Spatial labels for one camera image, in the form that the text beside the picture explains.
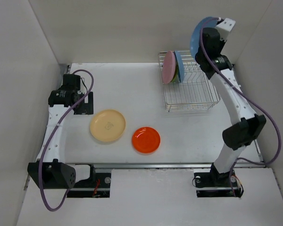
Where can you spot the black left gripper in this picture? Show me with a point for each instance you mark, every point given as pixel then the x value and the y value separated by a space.
pixel 86 108

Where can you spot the beige plate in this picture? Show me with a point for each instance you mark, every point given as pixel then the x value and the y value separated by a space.
pixel 107 125

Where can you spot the orange plate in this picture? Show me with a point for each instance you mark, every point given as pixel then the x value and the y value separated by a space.
pixel 146 140

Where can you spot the pink plate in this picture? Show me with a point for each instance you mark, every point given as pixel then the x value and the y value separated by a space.
pixel 168 68

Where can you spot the green plate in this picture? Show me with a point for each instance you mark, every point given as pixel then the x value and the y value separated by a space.
pixel 175 77

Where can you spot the dark blue plate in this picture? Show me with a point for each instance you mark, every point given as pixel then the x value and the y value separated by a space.
pixel 180 66

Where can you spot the wire dish rack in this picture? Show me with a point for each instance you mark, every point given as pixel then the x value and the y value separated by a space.
pixel 195 93

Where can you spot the light blue plate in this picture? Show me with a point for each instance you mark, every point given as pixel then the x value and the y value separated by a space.
pixel 209 22

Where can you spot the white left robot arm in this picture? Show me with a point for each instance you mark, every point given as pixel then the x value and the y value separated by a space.
pixel 55 173

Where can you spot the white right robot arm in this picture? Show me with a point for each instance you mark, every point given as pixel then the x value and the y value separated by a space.
pixel 207 42

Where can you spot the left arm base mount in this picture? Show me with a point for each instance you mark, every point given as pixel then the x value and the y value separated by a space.
pixel 91 182

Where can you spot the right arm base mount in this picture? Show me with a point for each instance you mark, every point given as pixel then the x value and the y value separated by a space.
pixel 208 187

